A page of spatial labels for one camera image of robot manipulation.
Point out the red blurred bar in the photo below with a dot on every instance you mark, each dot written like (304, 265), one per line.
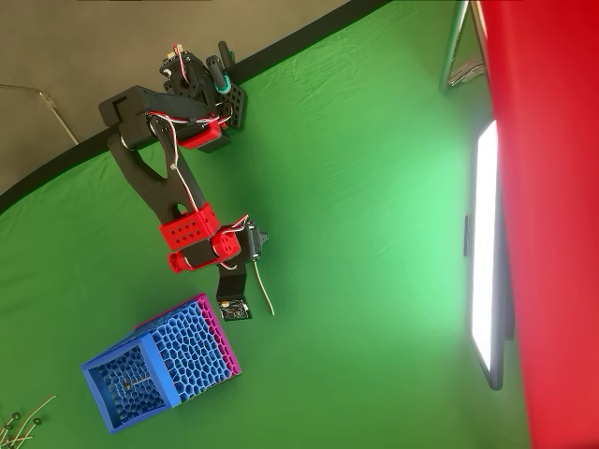
(552, 224)

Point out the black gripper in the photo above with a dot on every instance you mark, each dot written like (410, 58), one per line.
(256, 242)

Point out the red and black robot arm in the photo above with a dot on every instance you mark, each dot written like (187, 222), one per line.
(154, 182)

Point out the blue and pink mesh basket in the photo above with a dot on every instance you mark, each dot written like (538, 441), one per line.
(187, 346)

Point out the chrome metal stand frame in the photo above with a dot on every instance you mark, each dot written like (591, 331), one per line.
(456, 51)

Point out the black perforated arm base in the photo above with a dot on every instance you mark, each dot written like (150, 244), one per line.
(234, 105)

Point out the green table cloth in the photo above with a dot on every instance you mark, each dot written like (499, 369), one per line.
(355, 224)

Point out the black clamp with teal knob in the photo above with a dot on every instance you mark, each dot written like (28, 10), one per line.
(220, 70)

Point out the black gripper camera module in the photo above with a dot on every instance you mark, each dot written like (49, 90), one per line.
(232, 294)

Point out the black flat light panel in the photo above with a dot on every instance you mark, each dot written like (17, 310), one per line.
(486, 262)

